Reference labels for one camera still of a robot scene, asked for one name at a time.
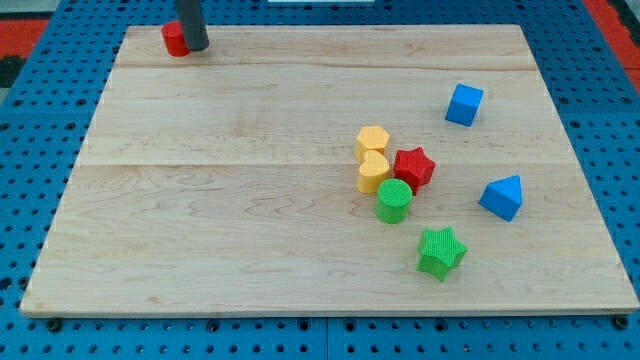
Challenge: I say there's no blue cube block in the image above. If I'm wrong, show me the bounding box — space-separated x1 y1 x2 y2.
445 84 484 127

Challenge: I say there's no green cylinder block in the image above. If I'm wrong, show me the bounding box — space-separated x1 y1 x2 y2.
375 178 413 224

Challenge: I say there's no yellow heart block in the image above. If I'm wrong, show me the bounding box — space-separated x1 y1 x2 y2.
357 150 390 194

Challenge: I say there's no blue triangle block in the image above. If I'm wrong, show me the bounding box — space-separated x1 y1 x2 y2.
479 175 523 222

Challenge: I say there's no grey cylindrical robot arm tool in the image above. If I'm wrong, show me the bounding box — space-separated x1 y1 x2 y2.
174 0 210 51

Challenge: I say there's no green star block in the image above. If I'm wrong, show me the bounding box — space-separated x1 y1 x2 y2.
416 227 467 282

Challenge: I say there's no red star block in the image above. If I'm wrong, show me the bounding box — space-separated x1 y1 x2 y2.
393 147 436 196

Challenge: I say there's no red cylinder block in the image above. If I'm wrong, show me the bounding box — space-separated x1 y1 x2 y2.
161 20 191 57

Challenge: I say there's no yellow hexagon block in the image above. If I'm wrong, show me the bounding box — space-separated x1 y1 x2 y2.
354 125 390 163

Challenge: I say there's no wooden board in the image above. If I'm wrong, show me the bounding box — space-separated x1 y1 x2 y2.
20 25 639 318

